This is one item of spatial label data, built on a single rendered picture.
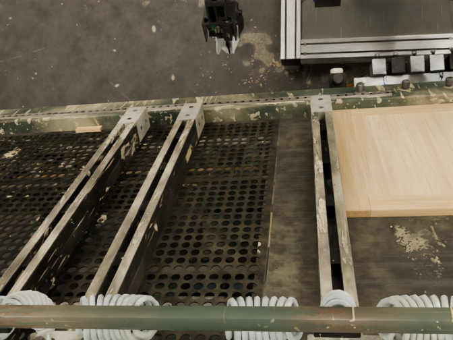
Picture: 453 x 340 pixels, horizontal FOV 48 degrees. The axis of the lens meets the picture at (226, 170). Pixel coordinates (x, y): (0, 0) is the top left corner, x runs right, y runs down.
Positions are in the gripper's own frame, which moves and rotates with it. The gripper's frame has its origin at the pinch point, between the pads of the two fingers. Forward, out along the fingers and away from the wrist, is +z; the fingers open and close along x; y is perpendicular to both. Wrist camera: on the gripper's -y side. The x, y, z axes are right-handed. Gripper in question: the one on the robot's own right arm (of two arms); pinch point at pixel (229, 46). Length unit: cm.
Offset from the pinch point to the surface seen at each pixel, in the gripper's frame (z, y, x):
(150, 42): 94, -103, -66
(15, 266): -1, 58, -37
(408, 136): 31, 5, 46
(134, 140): 33.1, 4.3, -33.8
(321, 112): 30.6, -3.8, 22.4
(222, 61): 100, -93, -27
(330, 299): -29, 71, 23
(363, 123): 36, -4, 35
